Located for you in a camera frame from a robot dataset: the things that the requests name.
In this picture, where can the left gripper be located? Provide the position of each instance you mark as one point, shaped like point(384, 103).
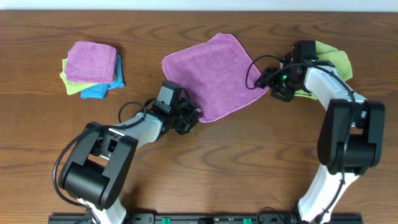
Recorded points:
point(189, 117)

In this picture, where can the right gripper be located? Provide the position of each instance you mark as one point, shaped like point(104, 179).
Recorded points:
point(267, 78)

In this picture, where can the purple cloth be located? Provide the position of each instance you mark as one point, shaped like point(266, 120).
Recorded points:
point(214, 73)

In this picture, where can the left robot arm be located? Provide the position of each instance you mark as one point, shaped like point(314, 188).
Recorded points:
point(92, 168)

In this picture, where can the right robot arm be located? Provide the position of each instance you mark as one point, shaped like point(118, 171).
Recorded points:
point(350, 140)

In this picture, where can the crumpled green cloth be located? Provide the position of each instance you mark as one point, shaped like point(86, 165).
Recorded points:
point(322, 51)

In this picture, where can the folded blue cloth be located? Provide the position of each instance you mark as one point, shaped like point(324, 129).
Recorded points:
point(99, 91)

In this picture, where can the folded pink cloth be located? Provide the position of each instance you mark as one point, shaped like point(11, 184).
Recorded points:
point(91, 62)

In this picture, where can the folded light green cloth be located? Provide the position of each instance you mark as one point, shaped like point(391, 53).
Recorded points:
point(73, 87)

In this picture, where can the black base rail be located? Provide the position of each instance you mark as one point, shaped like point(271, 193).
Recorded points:
point(148, 218)

